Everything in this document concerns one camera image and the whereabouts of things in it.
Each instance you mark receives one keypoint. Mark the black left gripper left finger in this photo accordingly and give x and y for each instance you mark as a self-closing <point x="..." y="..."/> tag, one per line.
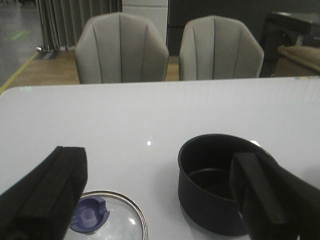
<point x="40" y="206"/>

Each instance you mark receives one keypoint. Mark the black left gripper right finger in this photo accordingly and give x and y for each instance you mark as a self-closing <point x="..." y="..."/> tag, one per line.
<point x="273" y="203"/>

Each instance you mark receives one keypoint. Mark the glass lid with blue knob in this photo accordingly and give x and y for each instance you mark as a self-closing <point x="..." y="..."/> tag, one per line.
<point x="107" y="215"/>

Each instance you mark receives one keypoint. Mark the dark blue saucepan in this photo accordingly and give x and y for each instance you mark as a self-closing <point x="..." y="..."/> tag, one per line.
<point x="203" y="184"/>

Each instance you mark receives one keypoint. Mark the right beige chair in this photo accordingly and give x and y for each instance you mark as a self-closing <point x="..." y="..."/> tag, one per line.
<point x="216" y="47"/>

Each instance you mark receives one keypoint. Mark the beige chair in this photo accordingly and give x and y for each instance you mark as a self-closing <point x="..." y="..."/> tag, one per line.
<point x="216" y="47"/>
<point x="120" y="48"/>

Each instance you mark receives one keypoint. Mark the dark side table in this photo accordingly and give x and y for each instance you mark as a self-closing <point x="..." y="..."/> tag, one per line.
<point x="288" y="29"/>

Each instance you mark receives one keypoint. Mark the left beige chair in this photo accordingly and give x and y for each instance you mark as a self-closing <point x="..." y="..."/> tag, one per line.
<point x="120" y="48"/>

